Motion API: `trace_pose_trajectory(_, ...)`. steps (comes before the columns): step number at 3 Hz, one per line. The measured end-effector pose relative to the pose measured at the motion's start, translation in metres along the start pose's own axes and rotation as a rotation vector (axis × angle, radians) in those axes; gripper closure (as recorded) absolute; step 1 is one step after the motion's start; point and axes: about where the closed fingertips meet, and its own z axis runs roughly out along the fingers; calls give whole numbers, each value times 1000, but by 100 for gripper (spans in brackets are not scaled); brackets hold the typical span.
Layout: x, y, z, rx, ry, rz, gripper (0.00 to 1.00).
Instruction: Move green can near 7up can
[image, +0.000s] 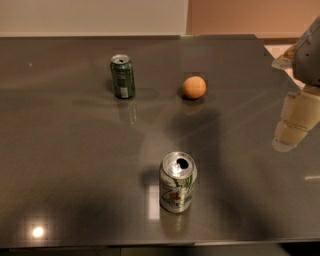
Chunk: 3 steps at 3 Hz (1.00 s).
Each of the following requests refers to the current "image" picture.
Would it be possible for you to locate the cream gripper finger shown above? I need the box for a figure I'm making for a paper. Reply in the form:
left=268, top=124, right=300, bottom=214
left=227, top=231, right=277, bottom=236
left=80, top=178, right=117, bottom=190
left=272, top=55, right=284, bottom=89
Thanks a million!
left=271, top=45, right=296, bottom=70
left=272, top=85, right=320, bottom=152

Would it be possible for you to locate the orange round fruit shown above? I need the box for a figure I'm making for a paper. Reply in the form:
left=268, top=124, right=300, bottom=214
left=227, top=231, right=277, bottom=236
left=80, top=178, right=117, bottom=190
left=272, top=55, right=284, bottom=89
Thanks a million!
left=182, top=76, right=206, bottom=99

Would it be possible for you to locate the silver 7up can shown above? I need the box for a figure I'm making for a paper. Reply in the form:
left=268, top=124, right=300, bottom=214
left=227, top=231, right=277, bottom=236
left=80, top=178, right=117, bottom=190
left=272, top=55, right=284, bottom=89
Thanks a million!
left=159, top=152, right=197, bottom=213

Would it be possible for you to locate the dark green soda can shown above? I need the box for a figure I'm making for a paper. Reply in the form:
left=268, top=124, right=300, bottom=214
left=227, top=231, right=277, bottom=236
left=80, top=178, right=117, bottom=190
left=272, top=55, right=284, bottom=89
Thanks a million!
left=110, top=54, right=135, bottom=99

